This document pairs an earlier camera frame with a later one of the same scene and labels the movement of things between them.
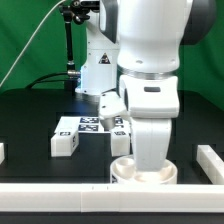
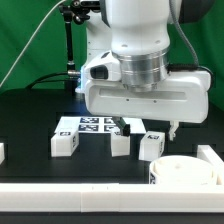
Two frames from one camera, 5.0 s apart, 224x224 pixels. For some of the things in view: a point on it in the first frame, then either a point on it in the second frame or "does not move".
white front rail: (111, 198) does not move
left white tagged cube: (63, 143) does not move
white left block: (2, 154) does not move
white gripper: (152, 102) → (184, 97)
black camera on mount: (94, 6) does not move
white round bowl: (123, 171) → (182, 170)
